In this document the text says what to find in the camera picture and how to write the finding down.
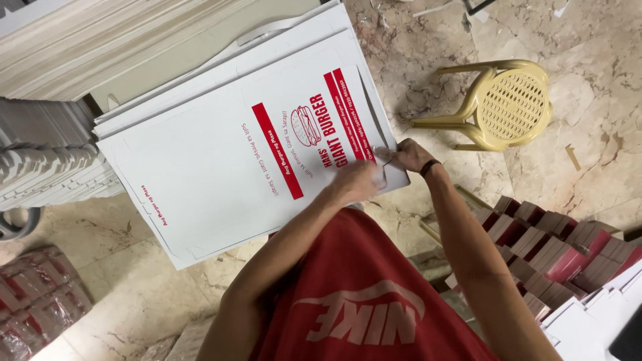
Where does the brown cardboard scrap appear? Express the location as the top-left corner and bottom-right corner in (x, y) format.
(565, 144), (582, 172)

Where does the heap of die-cut white cartons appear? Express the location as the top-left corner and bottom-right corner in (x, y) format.
(0, 97), (126, 212)

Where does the white red-printed carton sheet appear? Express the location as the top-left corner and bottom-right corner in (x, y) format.
(96, 29), (411, 271)

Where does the grey plastic ring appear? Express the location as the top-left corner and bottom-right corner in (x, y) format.
(0, 207), (42, 242)

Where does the yellow plastic stool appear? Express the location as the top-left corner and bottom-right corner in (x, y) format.
(409, 59), (553, 152)

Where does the plastic-wrapped red packet bundle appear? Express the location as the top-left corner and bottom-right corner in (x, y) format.
(0, 245), (94, 361)

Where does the person's left hand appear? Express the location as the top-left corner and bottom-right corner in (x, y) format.
(328, 160), (389, 207)

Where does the stack of white carton blanks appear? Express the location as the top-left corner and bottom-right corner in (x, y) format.
(93, 0), (398, 146)

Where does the black flat object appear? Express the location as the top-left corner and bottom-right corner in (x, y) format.
(608, 305), (642, 361)

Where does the pile of plain white boards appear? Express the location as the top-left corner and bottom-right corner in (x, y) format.
(539, 261), (642, 361)

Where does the pile of maroon folded boxes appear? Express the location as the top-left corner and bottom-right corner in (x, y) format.
(471, 195), (642, 323)

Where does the red shirt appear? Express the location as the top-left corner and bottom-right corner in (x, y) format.
(249, 208), (500, 361)

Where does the person's right hand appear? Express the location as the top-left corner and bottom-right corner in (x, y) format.
(373, 138), (437, 174)

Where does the stack of cream paperboard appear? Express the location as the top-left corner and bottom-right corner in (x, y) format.
(0, 0), (282, 102)

